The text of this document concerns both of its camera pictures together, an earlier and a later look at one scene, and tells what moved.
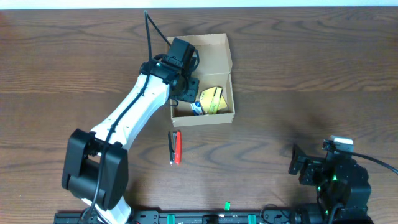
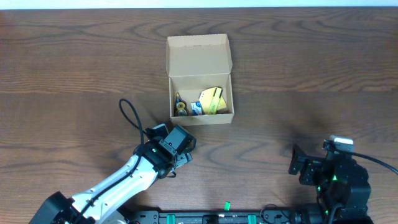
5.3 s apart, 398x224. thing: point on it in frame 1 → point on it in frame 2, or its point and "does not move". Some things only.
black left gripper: [193, 91] → [188, 157]
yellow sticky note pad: [206, 100] does not move
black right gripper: [311, 165] does not move
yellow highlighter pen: [214, 104] does not move
